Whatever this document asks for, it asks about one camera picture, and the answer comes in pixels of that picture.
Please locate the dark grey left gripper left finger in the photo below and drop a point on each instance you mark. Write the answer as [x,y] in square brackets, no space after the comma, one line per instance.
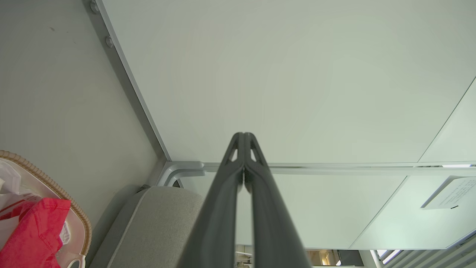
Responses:
[219,208]

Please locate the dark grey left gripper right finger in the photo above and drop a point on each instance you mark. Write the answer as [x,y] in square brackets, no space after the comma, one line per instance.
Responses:
[267,216]

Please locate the red and white garment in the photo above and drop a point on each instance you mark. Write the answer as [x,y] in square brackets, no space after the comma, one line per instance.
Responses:
[33,230]

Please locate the grey fabric sofa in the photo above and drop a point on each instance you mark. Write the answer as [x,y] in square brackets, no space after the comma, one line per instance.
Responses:
[156,227]

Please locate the grey metal partition foot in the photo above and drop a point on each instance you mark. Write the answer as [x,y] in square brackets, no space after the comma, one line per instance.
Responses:
[178,169]

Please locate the white laundry basket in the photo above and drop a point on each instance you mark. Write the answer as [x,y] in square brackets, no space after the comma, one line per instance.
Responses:
[80,223]

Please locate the white plastic bag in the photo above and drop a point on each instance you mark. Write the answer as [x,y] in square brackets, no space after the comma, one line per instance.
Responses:
[11,186]

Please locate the grey metal partition floor rail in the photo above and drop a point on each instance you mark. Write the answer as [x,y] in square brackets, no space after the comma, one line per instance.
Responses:
[130,89]

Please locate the white paper wall sign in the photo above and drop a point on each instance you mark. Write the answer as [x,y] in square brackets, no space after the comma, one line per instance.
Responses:
[452,193]

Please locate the grey rail bolt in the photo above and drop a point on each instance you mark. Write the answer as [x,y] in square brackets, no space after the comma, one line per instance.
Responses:
[109,41]
[94,6]

